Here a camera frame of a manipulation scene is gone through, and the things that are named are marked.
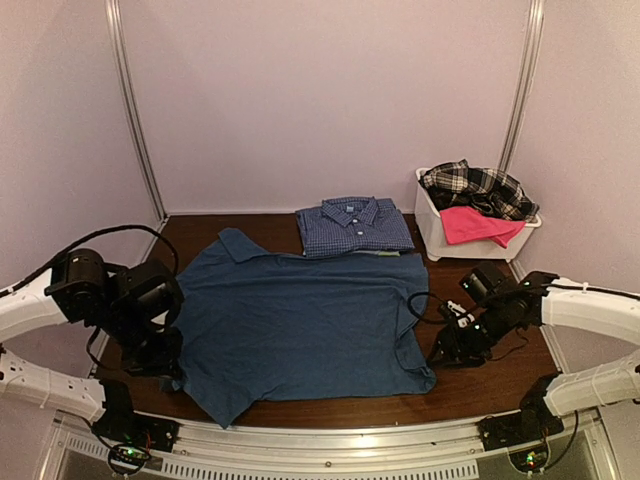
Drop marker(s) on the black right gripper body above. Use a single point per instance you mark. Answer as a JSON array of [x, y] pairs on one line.
[[474, 348]]

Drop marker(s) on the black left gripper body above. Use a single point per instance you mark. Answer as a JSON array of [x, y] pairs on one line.
[[143, 354]]

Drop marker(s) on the dark blue polo shirt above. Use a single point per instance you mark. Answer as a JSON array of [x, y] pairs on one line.
[[263, 326]]

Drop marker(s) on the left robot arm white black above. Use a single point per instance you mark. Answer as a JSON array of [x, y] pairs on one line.
[[134, 306]]

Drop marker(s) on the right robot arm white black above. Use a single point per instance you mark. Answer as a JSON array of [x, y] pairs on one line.
[[502, 305]]

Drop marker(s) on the white plastic laundry bin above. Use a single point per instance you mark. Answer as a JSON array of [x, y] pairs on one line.
[[430, 226]]

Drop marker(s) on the pink cloth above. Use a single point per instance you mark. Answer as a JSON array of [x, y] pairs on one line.
[[463, 224]]

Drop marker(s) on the light patterned folded garment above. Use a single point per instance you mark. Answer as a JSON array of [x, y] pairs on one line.
[[379, 253]]

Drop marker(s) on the black white plaid shirt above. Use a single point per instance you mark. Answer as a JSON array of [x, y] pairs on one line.
[[491, 192]]

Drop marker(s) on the blue checked folded shirt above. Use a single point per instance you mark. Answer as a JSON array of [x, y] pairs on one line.
[[346, 225]]

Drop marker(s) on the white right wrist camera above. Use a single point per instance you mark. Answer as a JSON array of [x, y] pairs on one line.
[[455, 314]]

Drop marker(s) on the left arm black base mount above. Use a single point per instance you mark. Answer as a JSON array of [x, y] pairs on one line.
[[131, 440]]

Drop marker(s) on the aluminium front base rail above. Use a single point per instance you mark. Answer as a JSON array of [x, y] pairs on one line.
[[455, 449]]

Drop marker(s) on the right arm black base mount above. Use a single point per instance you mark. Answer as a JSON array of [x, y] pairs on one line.
[[524, 435]]

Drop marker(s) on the right aluminium frame post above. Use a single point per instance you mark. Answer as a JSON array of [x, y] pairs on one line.
[[529, 59]]

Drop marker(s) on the aluminium frame post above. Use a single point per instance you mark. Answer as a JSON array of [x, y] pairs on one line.
[[132, 114], [529, 59]]

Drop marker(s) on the left aluminium frame post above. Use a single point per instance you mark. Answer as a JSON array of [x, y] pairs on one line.
[[132, 114]]

